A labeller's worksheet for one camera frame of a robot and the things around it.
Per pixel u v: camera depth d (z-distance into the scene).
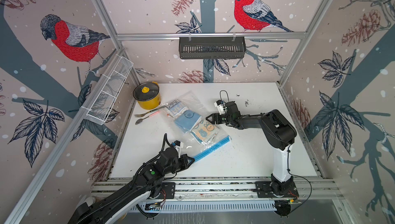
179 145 0.78
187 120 0.95
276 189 0.65
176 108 1.04
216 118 0.88
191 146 0.86
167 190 0.73
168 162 0.63
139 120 1.00
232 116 0.82
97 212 0.45
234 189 0.75
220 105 0.92
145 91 1.00
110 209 0.47
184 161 0.71
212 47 1.04
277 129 0.55
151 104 1.03
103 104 0.85
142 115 1.02
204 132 0.93
